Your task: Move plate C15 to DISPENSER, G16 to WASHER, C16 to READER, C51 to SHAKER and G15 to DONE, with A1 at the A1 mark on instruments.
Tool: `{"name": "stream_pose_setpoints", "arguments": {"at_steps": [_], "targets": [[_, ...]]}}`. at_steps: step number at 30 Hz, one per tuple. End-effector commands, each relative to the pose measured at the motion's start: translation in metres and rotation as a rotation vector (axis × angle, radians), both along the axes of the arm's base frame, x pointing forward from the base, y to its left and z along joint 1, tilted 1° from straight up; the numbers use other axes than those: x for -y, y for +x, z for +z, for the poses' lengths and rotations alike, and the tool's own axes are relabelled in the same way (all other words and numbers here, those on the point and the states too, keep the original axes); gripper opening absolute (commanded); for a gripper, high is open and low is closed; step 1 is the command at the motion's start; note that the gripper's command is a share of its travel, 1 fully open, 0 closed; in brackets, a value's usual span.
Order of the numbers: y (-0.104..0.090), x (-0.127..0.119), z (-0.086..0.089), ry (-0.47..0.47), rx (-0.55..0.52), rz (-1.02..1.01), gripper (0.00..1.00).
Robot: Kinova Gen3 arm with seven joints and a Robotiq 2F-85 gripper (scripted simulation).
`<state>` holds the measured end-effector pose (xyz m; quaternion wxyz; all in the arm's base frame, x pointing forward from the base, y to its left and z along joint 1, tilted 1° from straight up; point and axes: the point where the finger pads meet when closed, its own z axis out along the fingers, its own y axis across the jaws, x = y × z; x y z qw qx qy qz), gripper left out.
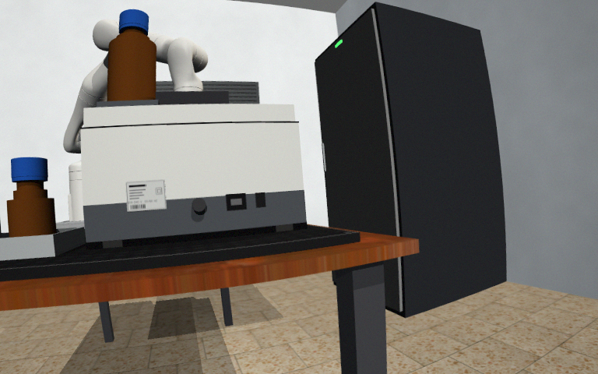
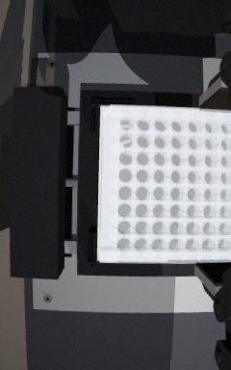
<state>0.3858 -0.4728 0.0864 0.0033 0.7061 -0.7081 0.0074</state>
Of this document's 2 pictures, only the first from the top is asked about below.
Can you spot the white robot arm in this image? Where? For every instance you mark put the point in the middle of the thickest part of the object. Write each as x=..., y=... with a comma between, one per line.
x=181, y=54

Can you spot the white and grey benchtop instrument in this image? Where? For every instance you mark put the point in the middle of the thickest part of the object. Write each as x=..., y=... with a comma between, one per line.
x=139, y=181

